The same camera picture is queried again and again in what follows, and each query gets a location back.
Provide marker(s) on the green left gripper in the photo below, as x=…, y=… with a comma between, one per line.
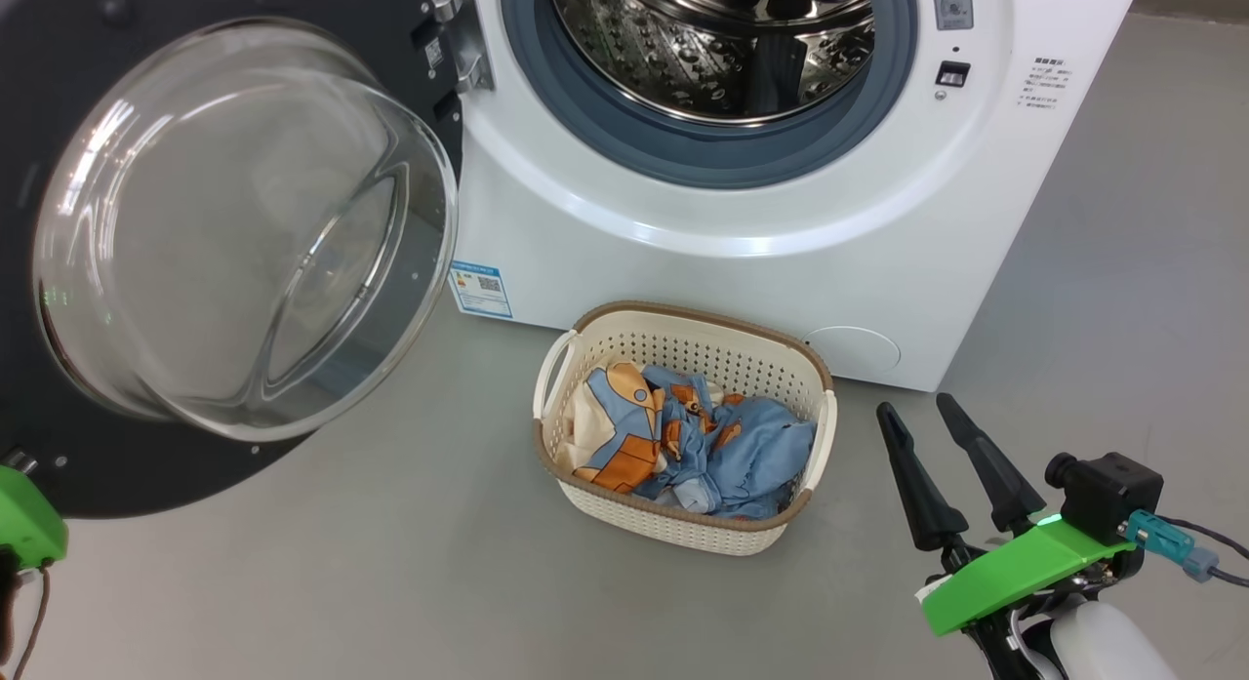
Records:
x=24, y=524

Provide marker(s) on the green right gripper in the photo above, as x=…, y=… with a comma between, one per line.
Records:
x=1015, y=573

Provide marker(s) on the black glass washer door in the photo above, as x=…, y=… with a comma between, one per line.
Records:
x=98, y=465

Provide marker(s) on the blue garment with orange print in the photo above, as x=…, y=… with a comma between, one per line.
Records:
x=761, y=456

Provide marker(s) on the cream garment with cartoon print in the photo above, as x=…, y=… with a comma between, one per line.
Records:
x=585, y=426

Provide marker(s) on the white front-load washing machine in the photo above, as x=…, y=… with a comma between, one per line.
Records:
x=683, y=270

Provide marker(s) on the black door latch slot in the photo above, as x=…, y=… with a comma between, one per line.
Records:
x=953, y=73

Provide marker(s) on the stainless steel washer drum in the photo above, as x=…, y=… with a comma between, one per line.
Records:
x=683, y=65

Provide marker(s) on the metal door hinge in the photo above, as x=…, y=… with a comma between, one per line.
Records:
x=468, y=46

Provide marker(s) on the round white filter cover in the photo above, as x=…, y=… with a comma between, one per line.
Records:
x=854, y=350

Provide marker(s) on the cream perforated laundry basket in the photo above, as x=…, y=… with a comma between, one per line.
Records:
x=683, y=343

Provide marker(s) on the grey warning label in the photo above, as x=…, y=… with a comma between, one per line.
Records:
x=951, y=2

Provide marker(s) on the blue energy label sticker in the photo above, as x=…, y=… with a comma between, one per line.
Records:
x=481, y=290

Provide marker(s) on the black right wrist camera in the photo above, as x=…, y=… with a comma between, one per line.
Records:
x=1112, y=495

